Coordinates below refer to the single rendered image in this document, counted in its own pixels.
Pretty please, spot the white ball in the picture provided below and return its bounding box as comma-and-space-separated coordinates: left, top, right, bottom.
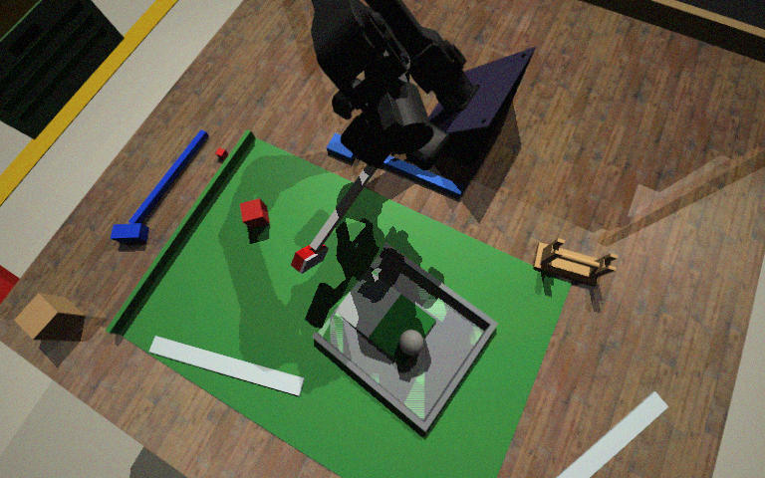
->
399, 330, 423, 356

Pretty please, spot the tan cube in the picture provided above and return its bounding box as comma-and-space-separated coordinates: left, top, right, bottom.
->
14, 294, 85, 342

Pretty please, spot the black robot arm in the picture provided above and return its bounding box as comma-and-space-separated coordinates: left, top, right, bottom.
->
311, 0, 480, 166

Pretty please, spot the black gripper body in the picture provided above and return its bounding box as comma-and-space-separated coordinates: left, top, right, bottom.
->
332, 78, 450, 170

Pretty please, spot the light grey flat bar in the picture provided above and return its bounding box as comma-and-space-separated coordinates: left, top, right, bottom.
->
556, 391, 668, 478
149, 336, 304, 395

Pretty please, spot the red putter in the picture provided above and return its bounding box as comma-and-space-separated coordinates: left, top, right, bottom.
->
291, 163, 379, 274

